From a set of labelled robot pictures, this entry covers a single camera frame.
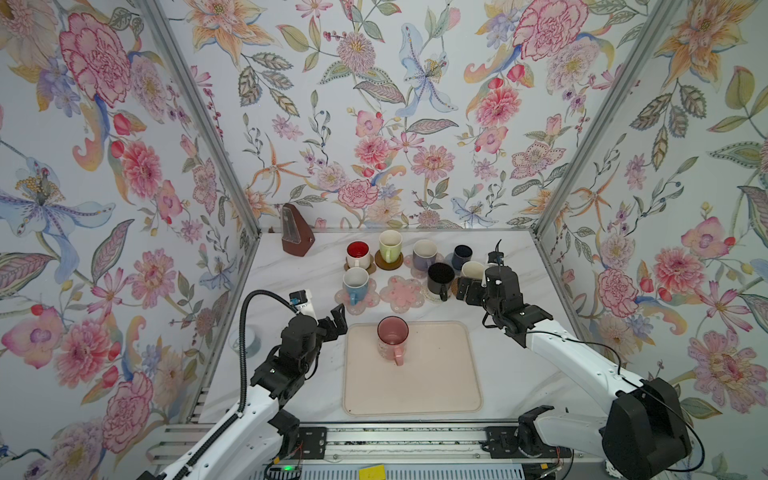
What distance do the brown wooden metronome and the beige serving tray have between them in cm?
37

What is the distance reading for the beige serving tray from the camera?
81cm

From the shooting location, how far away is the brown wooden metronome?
3.47 ft
